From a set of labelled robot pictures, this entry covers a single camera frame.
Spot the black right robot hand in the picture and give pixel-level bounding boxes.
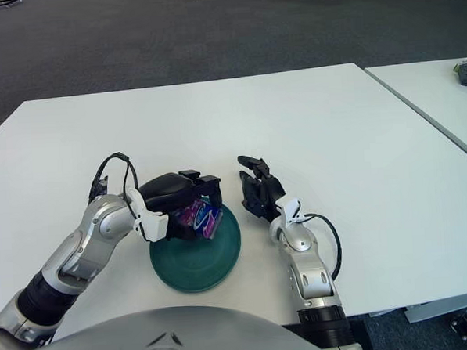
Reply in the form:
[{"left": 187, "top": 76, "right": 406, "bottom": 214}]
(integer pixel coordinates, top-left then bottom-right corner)
[{"left": 236, "top": 153, "right": 289, "bottom": 225}]

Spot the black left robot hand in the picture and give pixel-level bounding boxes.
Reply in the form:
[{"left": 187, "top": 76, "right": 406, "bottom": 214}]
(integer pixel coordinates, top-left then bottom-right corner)
[{"left": 138, "top": 167, "right": 225, "bottom": 244}]

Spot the blue purple gum pack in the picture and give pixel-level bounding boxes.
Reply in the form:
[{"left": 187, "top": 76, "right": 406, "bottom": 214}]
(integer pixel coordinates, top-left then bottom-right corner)
[{"left": 171, "top": 197, "right": 227, "bottom": 243}]

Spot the round green plate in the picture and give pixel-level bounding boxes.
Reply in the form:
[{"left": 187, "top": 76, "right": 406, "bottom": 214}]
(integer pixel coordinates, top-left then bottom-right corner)
[{"left": 146, "top": 193, "right": 245, "bottom": 298}]

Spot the grey robot torso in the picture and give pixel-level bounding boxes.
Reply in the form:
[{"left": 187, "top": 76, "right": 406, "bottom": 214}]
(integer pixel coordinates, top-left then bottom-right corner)
[{"left": 0, "top": 298, "right": 333, "bottom": 350}]

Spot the white table foot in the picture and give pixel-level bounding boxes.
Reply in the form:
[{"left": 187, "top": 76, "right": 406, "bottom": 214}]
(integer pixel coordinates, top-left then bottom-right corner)
[{"left": 404, "top": 295, "right": 467, "bottom": 324}]

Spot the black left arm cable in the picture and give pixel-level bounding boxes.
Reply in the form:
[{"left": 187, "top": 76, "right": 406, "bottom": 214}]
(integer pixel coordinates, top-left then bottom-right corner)
[{"left": 86, "top": 150, "right": 143, "bottom": 222}]

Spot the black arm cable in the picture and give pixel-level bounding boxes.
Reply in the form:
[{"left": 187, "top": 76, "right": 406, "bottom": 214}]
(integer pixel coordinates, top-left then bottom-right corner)
[
  {"left": 86, "top": 150, "right": 143, "bottom": 222},
  {"left": 297, "top": 211, "right": 344, "bottom": 284}
]

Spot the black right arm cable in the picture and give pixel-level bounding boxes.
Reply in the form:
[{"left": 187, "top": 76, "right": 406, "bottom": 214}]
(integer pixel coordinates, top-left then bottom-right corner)
[{"left": 297, "top": 211, "right": 344, "bottom": 284}]

